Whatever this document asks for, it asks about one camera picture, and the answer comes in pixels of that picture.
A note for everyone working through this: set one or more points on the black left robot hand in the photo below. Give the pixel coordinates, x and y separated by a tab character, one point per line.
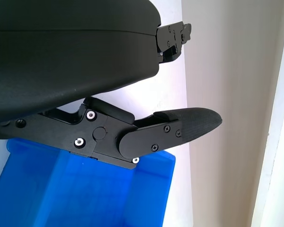
61	59

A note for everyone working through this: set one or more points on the blue plastic tray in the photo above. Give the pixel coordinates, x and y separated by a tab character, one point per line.
85	194

